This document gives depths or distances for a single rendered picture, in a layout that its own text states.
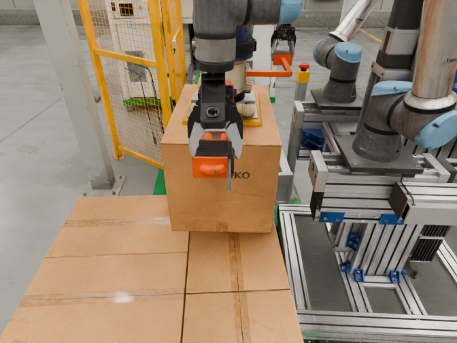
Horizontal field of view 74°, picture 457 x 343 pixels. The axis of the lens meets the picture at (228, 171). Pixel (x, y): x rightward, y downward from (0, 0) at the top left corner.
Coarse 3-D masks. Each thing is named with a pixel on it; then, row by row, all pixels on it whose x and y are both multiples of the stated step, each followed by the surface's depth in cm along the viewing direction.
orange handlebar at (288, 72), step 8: (288, 64) 128; (248, 72) 119; (256, 72) 119; (264, 72) 119; (272, 72) 119; (280, 72) 119; (288, 72) 119; (208, 136) 73; (224, 136) 73; (200, 168) 63; (208, 168) 62; (216, 168) 62; (224, 168) 63
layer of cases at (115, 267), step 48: (96, 240) 135; (144, 240) 135; (192, 240) 135; (240, 240) 135; (48, 288) 115; (96, 288) 115; (144, 288) 115; (192, 288) 115; (240, 288) 115; (288, 288) 115; (48, 336) 100; (96, 336) 100; (144, 336) 100; (192, 336) 100; (240, 336) 100; (288, 336) 100
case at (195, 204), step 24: (264, 96) 136; (264, 120) 114; (168, 144) 100; (264, 144) 99; (168, 168) 105; (240, 168) 104; (264, 168) 104; (168, 192) 111; (192, 192) 110; (216, 192) 110; (240, 192) 110; (264, 192) 110; (192, 216) 117; (216, 216) 117; (240, 216) 117; (264, 216) 116
